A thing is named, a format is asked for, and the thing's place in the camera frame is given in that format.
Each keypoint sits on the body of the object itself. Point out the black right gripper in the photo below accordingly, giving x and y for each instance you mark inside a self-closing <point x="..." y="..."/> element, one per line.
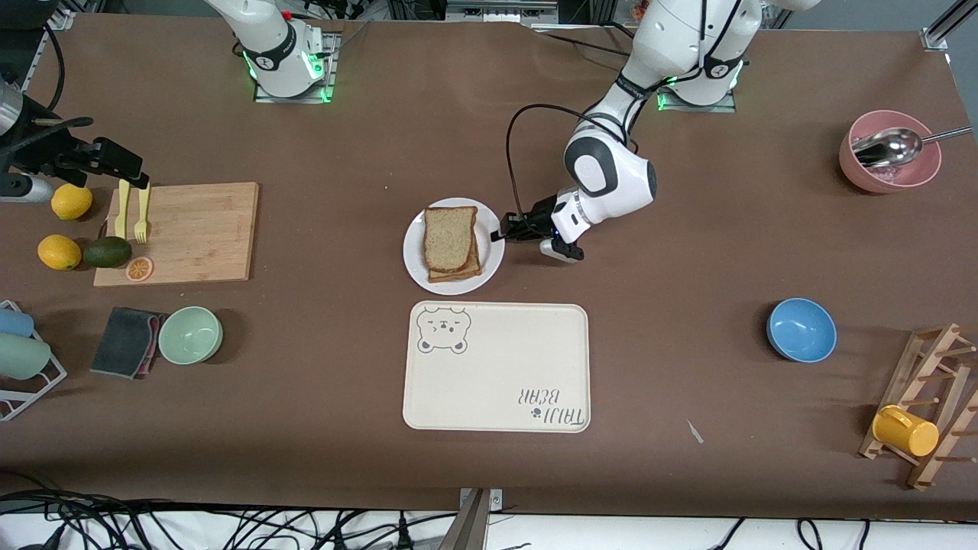
<point x="47" y="147"/>

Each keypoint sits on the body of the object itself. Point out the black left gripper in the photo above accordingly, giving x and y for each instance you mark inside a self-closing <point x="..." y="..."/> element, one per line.
<point x="538" y="218"/>

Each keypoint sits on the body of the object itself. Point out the white round plate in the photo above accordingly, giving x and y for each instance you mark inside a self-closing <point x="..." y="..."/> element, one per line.
<point x="489" y="263"/>

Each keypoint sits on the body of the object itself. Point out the seeded bread slice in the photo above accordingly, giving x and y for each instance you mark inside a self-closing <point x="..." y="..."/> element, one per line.
<point x="449" y="238"/>

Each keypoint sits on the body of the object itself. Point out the brown toast slice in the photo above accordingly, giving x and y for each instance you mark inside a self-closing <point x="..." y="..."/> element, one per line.
<point x="466" y="275"/>

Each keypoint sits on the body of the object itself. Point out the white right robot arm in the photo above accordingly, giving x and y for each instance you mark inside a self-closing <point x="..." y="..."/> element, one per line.
<point x="267" y="46"/>

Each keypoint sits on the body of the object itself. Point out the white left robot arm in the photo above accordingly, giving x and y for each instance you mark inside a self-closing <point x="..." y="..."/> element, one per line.
<point x="611" y="172"/>

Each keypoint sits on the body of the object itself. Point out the yellow lemon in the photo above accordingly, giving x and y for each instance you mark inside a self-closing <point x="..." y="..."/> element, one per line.
<point x="59" y="252"/>
<point x="72" y="201"/>

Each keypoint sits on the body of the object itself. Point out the yellow plastic knife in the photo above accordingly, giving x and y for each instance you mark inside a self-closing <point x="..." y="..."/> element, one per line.
<point x="122" y="214"/>

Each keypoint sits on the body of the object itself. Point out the yellow plastic fork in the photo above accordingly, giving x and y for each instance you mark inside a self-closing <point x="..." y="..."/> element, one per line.
<point x="141" y="229"/>

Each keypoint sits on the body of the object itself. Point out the dark green avocado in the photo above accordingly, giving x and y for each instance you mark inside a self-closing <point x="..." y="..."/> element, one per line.
<point x="107" y="252"/>

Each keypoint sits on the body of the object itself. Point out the orange slice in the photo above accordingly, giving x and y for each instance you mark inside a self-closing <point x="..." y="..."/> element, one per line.
<point x="139" y="269"/>

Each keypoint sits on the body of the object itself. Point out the wooden cutting board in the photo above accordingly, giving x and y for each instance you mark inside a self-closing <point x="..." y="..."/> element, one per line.
<point x="199" y="237"/>

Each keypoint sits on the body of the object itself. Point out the cream tray with bear print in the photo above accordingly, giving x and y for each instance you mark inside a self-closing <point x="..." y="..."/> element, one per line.
<point x="497" y="382"/>

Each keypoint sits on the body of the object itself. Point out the light blue cup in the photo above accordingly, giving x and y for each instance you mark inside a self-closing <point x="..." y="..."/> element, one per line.
<point x="15" y="322"/>

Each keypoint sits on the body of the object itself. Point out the dark grey cloth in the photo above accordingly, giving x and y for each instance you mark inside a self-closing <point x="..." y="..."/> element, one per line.
<point x="122" y="344"/>

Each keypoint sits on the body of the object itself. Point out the pale green bowl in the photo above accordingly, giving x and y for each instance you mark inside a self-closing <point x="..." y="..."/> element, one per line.
<point x="189" y="336"/>

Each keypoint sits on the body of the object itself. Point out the pale green cup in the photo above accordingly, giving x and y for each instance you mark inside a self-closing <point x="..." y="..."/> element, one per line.
<point x="23" y="357"/>

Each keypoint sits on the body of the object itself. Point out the silver metal bar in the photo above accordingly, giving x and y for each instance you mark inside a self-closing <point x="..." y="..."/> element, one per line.
<point x="500" y="11"/>

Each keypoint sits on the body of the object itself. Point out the grey tape scrap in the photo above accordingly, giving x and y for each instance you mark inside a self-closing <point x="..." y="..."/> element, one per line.
<point x="694" y="431"/>

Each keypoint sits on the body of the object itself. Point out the blue bowl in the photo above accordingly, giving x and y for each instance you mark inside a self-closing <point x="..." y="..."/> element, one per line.
<point x="802" y="330"/>

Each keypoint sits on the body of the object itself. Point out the pink bowl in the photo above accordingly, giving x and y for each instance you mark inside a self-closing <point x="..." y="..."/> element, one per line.
<point x="890" y="183"/>

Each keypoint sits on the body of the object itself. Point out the metal scoop spoon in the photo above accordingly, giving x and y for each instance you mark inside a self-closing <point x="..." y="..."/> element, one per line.
<point x="886" y="147"/>

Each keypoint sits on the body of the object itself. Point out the wooden cup rack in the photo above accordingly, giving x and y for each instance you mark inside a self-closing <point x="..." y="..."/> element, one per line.
<point x="904" y="388"/>

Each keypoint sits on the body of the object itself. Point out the yellow mug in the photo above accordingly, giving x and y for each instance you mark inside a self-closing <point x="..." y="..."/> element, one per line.
<point x="909" y="433"/>

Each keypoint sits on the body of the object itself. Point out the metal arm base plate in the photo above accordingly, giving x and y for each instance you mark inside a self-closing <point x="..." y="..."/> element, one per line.
<point x="334" y="69"/>
<point x="718" y="108"/>

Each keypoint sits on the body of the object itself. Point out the grey metal camera post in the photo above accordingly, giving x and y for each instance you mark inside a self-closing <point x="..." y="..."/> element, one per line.
<point x="470" y="527"/>

